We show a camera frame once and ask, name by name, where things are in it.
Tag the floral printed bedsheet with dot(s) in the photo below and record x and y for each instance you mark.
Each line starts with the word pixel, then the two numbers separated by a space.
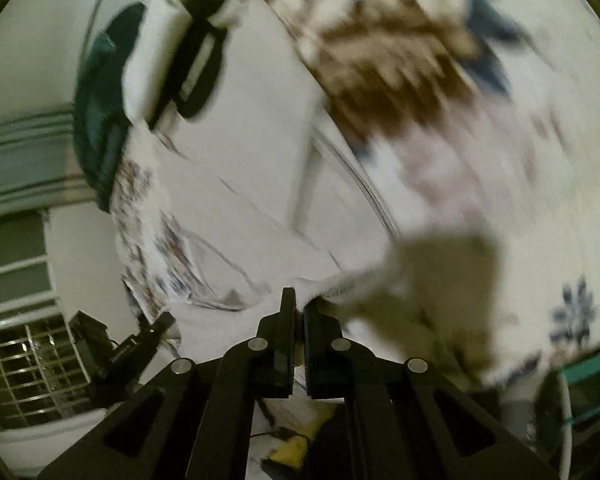
pixel 530 160

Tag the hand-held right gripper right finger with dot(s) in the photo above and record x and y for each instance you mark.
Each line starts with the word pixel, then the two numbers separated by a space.
pixel 312 340

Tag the yellow cloth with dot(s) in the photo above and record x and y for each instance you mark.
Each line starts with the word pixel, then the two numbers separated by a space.
pixel 292 447

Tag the white garment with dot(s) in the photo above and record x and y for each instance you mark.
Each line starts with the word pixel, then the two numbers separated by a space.
pixel 260 135

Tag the teal container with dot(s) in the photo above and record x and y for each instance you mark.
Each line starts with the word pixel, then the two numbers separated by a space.
pixel 587 385

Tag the dark green cloth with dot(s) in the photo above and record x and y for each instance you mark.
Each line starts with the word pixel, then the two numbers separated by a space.
pixel 97 110

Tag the window with metal grille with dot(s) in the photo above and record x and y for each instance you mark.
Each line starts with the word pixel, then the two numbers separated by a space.
pixel 30 365

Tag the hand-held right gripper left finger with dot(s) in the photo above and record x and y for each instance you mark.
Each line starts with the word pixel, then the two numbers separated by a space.
pixel 286 320

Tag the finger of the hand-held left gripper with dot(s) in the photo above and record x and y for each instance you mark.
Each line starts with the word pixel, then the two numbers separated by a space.
pixel 157 327

